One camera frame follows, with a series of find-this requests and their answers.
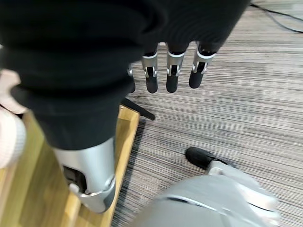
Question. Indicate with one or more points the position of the black rack leg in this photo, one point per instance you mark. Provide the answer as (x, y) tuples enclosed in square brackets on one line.
[(140, 110)]

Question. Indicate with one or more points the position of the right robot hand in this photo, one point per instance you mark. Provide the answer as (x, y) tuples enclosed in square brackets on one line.
[(71, 59)]

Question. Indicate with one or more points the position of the pink fluffy slipper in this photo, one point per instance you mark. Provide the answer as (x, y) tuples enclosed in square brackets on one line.
[(8, 123)]

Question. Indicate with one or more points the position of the silver robot leg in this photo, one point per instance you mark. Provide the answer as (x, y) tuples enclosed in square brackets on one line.
[(208, 201)]

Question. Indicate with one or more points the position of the dark robot foot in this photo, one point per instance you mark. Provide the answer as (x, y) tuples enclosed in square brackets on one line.
[(198, 156)]

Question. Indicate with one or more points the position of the wooden shoe rack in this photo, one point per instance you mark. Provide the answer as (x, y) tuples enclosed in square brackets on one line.
[(35, 179)]

